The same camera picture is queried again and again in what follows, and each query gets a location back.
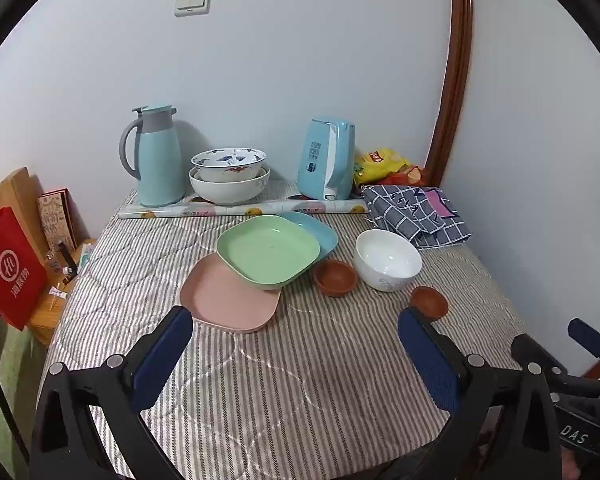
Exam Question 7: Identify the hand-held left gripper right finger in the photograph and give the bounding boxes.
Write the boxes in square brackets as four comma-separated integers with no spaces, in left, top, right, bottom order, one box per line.
[397,306,563,480]

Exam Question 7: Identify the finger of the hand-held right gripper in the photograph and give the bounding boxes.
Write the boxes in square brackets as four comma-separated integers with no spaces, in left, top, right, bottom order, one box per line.
[511,334,600,397]
[568,317,600,376]

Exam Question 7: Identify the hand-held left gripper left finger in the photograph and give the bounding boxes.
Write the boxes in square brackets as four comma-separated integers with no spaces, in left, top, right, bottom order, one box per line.
[28,305,196,480]

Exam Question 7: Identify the small brown bowl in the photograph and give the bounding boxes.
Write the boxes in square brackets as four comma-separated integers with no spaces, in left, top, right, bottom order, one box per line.
[312,260,357,297]
[409,285,449,322]

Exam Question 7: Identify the pink square plate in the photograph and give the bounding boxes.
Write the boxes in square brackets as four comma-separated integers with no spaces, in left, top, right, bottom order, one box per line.
[180,252,282,335]

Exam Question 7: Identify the green square plate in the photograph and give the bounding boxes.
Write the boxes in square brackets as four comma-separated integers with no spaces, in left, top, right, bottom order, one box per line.
[216,215,322,291]

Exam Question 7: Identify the blue square plate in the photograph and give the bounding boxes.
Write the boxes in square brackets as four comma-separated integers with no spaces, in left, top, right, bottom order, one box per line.
[275,211,339,263]

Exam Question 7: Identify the striped quilt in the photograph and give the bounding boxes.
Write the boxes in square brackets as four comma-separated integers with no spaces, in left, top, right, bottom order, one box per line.
[37,180,531,480]

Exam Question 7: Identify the small white box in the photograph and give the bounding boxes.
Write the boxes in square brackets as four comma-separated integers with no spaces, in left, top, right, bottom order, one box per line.
[75,242,97,273]

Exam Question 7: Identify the wooden side table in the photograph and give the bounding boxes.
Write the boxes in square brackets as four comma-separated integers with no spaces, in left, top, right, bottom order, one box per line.
[27,237,98,346]

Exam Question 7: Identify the small dark bottle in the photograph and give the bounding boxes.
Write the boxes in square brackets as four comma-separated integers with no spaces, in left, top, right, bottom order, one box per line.
[55,241,78,276]

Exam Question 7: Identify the blue checked cloth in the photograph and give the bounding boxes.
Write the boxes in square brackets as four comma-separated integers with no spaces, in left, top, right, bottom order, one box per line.
[361,184,472,251]

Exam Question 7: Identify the green cloth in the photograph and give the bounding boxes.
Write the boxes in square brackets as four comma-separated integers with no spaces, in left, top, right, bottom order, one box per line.
[0,327,46,461]

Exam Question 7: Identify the fruit print plastic sheet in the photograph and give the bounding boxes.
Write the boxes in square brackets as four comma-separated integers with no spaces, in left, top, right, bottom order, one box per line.
[117,187,370,220]

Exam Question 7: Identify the large plain white bowl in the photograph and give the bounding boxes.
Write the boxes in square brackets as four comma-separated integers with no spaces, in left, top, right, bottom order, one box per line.
[188,165,271,206]

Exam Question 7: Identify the patterned hardcover book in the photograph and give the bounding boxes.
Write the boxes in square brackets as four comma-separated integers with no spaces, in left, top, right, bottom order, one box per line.
[36,188,78,251]

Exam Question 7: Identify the red paper bag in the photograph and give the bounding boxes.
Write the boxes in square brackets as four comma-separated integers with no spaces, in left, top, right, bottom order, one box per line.
[0,195,48,332]

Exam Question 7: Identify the light blue thermos jug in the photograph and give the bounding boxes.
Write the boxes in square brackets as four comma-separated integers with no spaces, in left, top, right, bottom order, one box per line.
[119,104,190,208]

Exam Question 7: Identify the red snack bag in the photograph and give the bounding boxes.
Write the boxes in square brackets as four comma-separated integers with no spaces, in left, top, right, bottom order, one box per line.
[380,165,428,188]

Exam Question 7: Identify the blue patterned white bowl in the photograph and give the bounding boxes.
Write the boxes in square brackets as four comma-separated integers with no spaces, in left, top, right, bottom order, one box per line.
[190,147,268,183]

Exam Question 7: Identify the yellow chip bag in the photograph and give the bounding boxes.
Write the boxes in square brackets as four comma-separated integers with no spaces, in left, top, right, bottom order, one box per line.
[354,147,412,186]

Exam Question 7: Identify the brown paper bag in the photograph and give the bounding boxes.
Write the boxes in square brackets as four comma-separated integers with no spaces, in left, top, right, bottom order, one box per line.
[0,166,51,261]

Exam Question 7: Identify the light blue tissue box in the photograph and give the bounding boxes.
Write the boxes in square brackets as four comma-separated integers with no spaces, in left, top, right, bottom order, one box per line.
[296,118,356,202]

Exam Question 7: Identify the brown wooden door frame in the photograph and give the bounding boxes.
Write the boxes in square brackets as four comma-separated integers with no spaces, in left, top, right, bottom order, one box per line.
[422,0,473,186]

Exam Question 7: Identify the white wall light switch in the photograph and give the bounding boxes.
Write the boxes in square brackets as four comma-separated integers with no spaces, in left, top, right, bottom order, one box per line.
[174,0,212,17]

